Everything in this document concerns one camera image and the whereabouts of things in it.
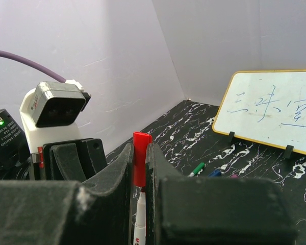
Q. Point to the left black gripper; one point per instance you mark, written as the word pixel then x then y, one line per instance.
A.
pixel 71 160

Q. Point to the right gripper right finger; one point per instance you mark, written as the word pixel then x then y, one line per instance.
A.
pixel 212 210

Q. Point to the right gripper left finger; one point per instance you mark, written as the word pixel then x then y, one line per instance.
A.
pixel 96 211

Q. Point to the green pen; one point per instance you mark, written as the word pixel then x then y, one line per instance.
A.
pixel 197 170

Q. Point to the red pen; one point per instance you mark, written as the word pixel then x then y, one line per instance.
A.
pixel 140 223

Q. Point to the blue pen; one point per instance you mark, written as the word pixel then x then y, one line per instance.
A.
pixel 215 173

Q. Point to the red pen cap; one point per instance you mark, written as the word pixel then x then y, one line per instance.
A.
pixel 140 142

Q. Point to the white board with yellow frame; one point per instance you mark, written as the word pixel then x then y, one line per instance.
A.
pixel 266 107

